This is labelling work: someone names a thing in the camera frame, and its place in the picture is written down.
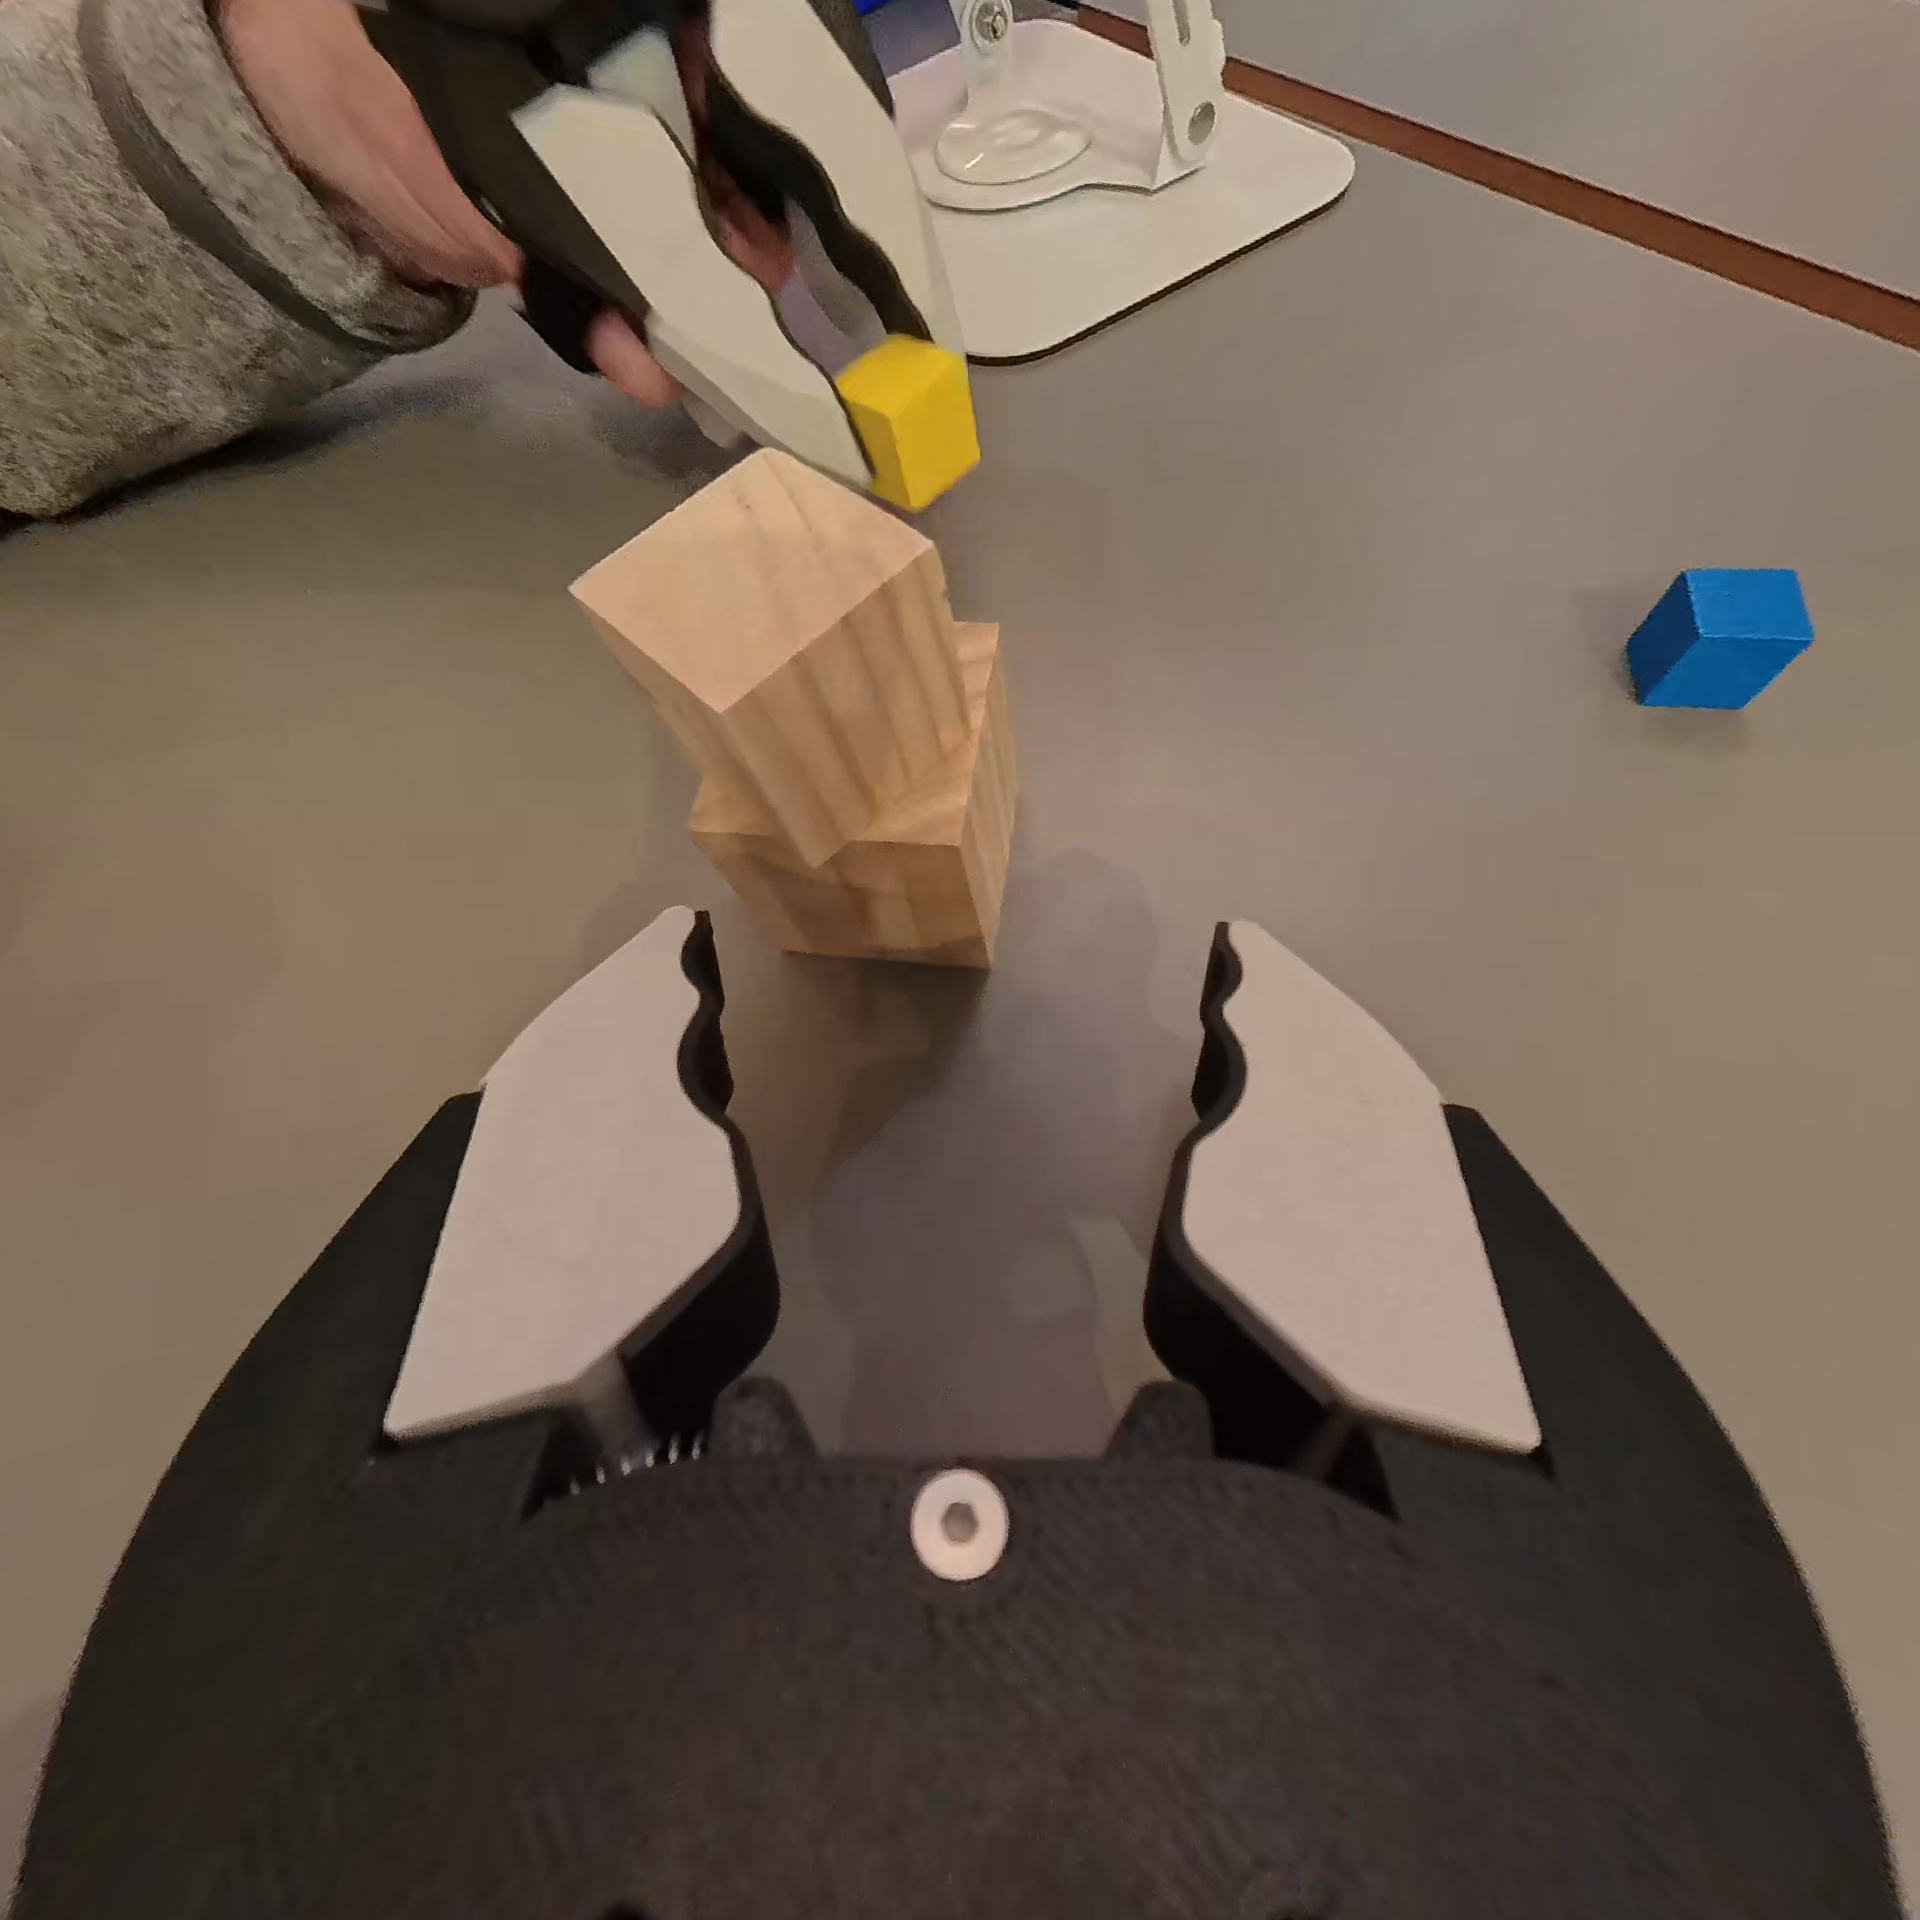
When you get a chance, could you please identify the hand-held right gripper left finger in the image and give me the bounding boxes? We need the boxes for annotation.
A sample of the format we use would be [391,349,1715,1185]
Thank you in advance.
[385,905,783,1481]

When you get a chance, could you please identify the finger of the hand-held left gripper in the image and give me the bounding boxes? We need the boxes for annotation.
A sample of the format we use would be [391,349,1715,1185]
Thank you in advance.
[707,0,970,364]
[511,29,880,489]

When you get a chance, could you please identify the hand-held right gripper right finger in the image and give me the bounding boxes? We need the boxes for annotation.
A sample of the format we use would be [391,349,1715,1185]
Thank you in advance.
[1144,919,1544,1481]

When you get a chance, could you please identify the yellow cube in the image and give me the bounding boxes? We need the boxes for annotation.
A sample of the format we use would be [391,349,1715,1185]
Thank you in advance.
[837,332,979,512]

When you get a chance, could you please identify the wooden cube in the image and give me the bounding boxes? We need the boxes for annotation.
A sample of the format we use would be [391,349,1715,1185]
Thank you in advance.
[689,622,1018,970]
[571,448,964,870]

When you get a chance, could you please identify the blue cube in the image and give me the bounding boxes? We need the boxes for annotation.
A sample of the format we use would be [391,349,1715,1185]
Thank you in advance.
[1626,568,1817,710]

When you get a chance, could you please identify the person's left forearm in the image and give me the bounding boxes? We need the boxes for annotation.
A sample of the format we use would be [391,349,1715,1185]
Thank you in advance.
[0,0,484,518]

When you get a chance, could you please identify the person's left hand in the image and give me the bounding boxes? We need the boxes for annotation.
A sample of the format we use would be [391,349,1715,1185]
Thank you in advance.
[225,0,681,412]

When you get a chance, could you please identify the white desk stand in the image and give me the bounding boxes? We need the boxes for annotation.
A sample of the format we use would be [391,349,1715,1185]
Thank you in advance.
[886,0,1356,367]

